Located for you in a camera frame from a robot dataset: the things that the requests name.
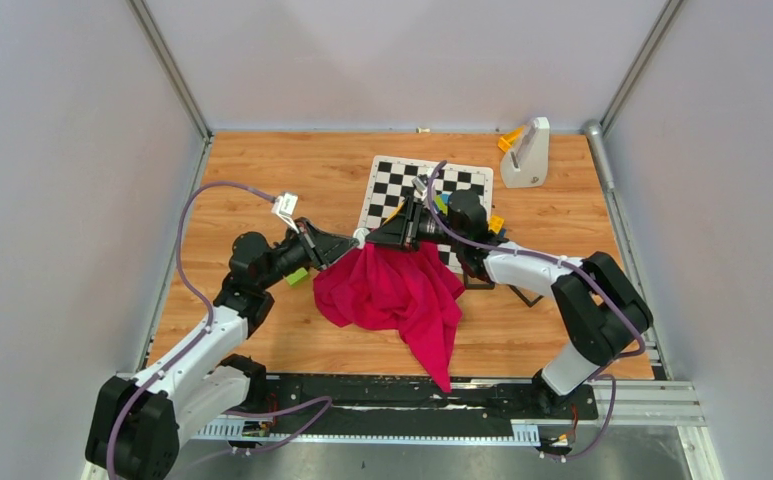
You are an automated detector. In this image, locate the green round brooch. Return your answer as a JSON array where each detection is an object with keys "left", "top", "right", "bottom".
[{"left": 353, "top": 228, "right": 370, "bottom": 248}]

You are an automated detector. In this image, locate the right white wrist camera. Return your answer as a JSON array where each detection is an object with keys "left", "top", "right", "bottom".
[{"left": 411, "top": 174, "right": 436, "bottom": 201}]

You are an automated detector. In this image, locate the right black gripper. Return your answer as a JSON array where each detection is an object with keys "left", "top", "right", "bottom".
[{"left": 364, "top": 198, "right": 464, "bottom": 255}]

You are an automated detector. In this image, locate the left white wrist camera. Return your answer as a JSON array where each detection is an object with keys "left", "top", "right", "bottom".
[{"left": 271, "top": 192, "right": 299, "bottom": 233}]

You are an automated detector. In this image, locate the green rectangular block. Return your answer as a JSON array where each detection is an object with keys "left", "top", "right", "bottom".
[{"left": 285, "top": 268, "right": 309, "bottom": 287}]

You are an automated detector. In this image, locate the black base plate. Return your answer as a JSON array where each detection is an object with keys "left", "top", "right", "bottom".
[{"left": 237, "top": 375, "right": 599, "bottom": 437}]

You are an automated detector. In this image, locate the yellow triangle block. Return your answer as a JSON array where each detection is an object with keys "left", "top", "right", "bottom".
[{"left": 382, "top": 203, "right": 404, "bottom": 225}]

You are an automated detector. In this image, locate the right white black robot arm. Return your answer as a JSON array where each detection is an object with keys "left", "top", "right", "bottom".
[{"left": 365, "top": 190, "right": 653, "bottom": 418}]

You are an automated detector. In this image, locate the yellow toy behind metronome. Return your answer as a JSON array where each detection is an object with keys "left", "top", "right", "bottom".
[{"left": 497, "top": 125, "right": 526, "bottom": 153}]

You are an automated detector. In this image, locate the white metronome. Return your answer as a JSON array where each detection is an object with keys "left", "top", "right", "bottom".
[{"left": 500, "top": 117, "right": 550, "bottom": 188}]

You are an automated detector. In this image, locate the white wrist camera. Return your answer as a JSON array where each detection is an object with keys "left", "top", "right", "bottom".
[
  {"left": 411, "top": 174, "right": 436, "bottom": 201},
  {"left": 271, "top": 192, "right": 299, "bottom": 233}
]

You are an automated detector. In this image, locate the black frame box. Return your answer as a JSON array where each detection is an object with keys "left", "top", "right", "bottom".
[{"left": 461, "top": 272, "right": 544, "bottom": 308}]

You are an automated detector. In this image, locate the magenta red garment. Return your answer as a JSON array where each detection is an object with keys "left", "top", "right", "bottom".
[{"left": 313, "top": 243, "right": 465, "bottom": 393}]

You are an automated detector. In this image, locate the black white chessboard mat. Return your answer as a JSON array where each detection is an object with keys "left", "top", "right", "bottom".
[{"left": 359, "top": 155, "right": 493, "bottom": 284}]

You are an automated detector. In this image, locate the grey metal pipe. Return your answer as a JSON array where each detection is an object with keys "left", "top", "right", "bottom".
[{"left": 582, "top": 120, "right": 615, "bottom": 193}]

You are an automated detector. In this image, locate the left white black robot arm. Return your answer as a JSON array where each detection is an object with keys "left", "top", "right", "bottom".
[{"left": 85, "top": 217, "right": 368, "bottom": 479}]

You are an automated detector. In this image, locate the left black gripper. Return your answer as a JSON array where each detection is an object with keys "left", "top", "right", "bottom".
[{"left": 259, "top": 218, "right": 360, "bottom": 291}]

